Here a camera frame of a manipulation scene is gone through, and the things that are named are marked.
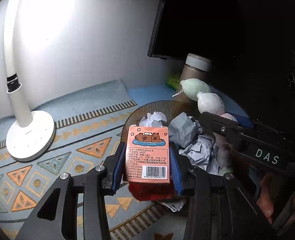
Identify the green sponge item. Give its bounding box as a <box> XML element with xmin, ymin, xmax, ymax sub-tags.
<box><xmin>166</xmin><ymin>73</ymin><xmax>181</xmax><ymax>90</ymax></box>

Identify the paper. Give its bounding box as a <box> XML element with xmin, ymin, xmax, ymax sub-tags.
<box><xmin>139</xmin><ymin>112</ymin><xmax>167</xmax><ymax>127</ymax></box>
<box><xmin>168</xmin><ymin>112</ymin><xmax>203</xmax><ymax>148</ymax></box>

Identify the gold thermos bottle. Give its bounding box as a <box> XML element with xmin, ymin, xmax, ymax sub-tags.
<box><xmin>173</xmin><ymin>53</ymin><xmax>212</xmax><ymax>102</ymax></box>

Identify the three face dango plush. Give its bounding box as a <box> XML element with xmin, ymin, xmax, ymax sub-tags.
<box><xmin>171</xmin><ymin>77</ymin><xmax>238</xmax><ymax>173</ymax></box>

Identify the pink capybara card box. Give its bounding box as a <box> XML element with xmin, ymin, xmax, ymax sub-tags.
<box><xmin>123</xmin><ymin>126</ymin><xmax>170</xmax><ymax>184</ymax></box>

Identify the patterned blue woven mat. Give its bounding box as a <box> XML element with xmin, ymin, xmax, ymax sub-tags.
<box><xmin>0</xmin><ymin>79</ymin><xmax>188</xmax><ymax>240</ymax></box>

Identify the white desk lamp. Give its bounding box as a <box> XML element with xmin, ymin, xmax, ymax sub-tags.
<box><xmin>3</xmin><ymin>0</ymin><xmax>55</xmax><ymax>162</ymax></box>

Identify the brown wicker basket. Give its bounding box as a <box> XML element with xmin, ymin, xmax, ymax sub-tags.
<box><xmin>122</xmin><ymin>100</ymin><xmax>238</xmax><ymax>181</ymax></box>

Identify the paper ball front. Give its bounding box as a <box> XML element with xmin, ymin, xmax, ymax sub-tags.
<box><xmin>179</xmin><ymin>134</ymin><xmax>219</xmax><ymax>175</ymax></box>

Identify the black monitor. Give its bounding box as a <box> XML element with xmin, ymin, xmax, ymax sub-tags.
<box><xmin>147</xmin><ymin>0</ymin><xmax>187</xmax><ymax>61</ymax></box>

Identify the red snack bag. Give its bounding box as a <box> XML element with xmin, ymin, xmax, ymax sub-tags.
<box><xmin>128</xmin><ymin>182</ymin><xmax>175</xmax><ymax>201</ymax></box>

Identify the person right hand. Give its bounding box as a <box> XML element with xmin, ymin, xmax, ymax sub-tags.
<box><xmin>256</xmin><ymin>172</ymin><xmax>295</xmax><ymax>224</ymax></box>

